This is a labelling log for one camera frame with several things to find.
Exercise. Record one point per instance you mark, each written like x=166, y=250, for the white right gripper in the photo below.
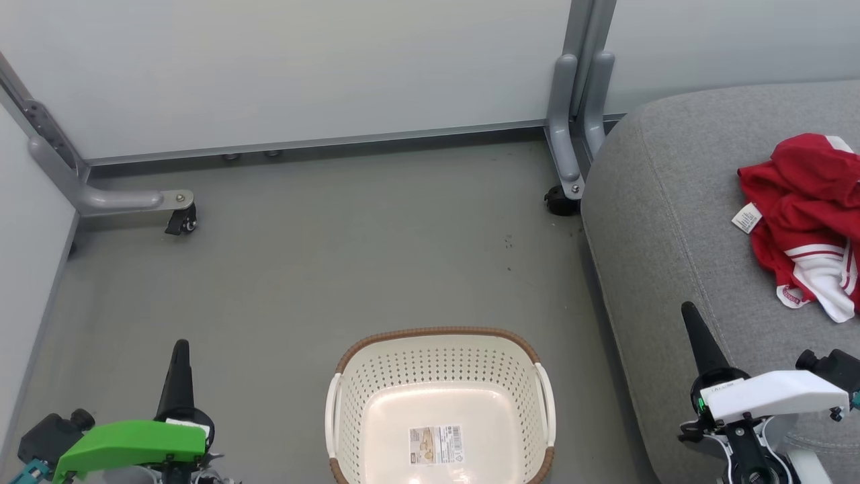
x=772, y=396

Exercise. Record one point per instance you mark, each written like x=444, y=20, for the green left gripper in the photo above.
x=127, y=440

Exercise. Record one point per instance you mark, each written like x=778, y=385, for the red and white garment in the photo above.
x=813, y=195

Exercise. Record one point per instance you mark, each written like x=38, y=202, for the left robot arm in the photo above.
x=134, y=476

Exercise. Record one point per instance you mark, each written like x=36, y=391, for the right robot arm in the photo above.
x=752, y=457

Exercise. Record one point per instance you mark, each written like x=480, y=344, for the grey fabric sofa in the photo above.
x=672, y=222

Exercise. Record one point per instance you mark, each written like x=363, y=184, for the black caster wheel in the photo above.
x=560, y=202
x=183, y=220

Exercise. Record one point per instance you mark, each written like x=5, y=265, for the white partition panel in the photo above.
x=302, y=67
x=732, y=47
x=27, y=269

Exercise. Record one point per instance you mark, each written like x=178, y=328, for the grey partition foot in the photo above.
x=114, y=199
x=596, y=101
x=563, y=128

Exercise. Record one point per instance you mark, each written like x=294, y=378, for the cream perforated laundry basket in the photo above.
x=437, y=403

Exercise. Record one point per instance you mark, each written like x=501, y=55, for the paper label sticker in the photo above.
x=436, y=445

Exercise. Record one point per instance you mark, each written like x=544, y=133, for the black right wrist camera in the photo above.
x=836, y=366

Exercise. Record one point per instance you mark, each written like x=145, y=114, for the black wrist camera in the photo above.
x=50, y=433
x=836, y=366

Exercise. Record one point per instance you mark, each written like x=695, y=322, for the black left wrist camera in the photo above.
x=50, y=433

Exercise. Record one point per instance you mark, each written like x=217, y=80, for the grey partition post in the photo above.
x=40, y=121
x=586, y=27

